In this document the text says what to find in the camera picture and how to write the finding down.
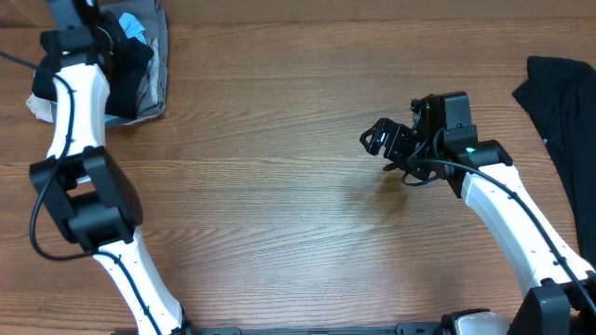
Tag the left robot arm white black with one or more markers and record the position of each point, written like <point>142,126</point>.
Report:
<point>85,192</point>

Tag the black t-shirt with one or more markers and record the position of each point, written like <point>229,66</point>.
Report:
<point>99,39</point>

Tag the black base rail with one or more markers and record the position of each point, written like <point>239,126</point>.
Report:
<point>326,330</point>

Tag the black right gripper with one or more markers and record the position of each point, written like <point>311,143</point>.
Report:
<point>398,132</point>

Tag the grey folded garment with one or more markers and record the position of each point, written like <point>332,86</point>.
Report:
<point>153,17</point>

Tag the light blue printed t-shirt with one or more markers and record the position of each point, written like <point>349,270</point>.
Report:
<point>132,25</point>

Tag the white folded garment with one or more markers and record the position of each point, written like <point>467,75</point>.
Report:
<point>42,109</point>

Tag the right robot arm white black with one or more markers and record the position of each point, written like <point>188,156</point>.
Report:
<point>557,285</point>

